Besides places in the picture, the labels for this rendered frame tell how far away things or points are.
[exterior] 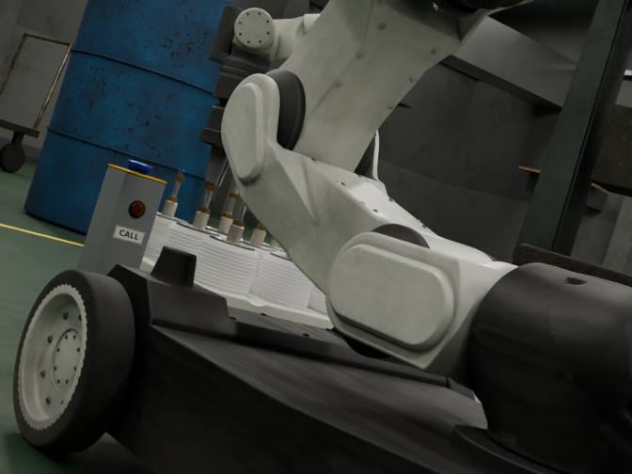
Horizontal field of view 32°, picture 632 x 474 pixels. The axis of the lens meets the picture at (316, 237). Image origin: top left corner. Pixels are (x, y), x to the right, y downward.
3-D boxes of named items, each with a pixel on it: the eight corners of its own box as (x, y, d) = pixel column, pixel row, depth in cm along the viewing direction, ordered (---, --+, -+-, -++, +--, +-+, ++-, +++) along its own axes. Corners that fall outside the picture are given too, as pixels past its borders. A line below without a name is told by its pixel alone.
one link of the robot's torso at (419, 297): (563, 416, 112) (603, 293, 112) (425, 387, 100) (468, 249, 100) (434, 359, 129) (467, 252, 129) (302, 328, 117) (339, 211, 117)
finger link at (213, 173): (202, 181, 183) (213, 146, 182) (219, 186, 182) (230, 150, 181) (198, 180, 181) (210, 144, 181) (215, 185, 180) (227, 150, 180)
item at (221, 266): (158, 343, 170) (193, 232, 170) (184, 342, 179) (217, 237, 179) (212, 363, 167) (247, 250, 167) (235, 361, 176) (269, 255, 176)
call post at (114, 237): (106, 379, 166) (166, 184, 166) (64, 371, 162) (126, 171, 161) (88, 366, 172) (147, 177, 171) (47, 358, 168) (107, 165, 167)
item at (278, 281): (291, 371, 184) (323, 269, 184) (278, 376, 175) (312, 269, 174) (238, 354, 186) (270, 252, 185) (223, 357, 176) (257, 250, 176)
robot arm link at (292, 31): (244, 60, 188) (322, 58, 187) (236, 51, 179) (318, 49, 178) (244, 23, 188) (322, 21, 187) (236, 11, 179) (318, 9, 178)
